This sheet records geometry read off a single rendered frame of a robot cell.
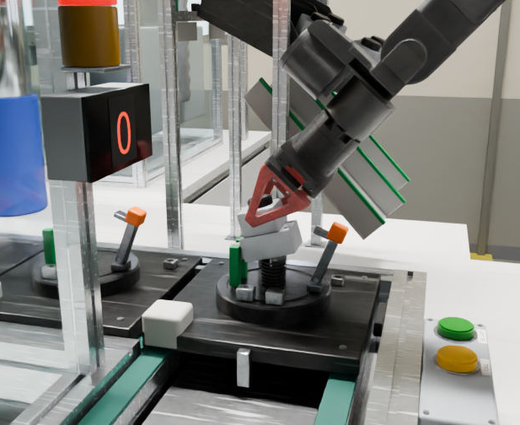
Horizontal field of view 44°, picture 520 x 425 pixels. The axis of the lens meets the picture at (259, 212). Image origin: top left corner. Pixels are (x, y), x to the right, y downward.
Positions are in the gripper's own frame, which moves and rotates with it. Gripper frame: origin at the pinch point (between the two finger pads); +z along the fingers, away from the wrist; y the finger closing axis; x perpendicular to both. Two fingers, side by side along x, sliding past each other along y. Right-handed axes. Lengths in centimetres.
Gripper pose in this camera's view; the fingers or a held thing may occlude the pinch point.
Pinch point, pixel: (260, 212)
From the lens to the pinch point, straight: 77.3
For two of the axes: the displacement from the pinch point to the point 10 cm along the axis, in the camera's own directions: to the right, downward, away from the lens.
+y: -2.7, 2.7, -9.2
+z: -6.4, 6.7, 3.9
